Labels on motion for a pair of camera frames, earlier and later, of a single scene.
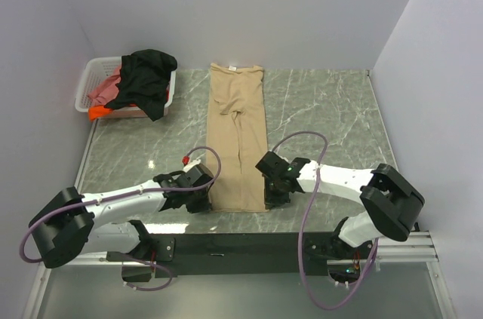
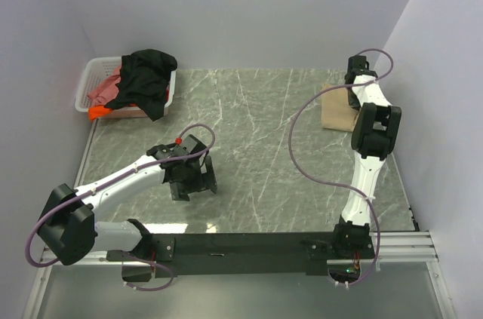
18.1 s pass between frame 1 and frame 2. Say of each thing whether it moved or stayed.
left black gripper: moved
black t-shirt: stayed
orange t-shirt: stayed
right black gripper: moved
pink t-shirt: stayed
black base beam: stayed
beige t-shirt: moved
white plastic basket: stayed
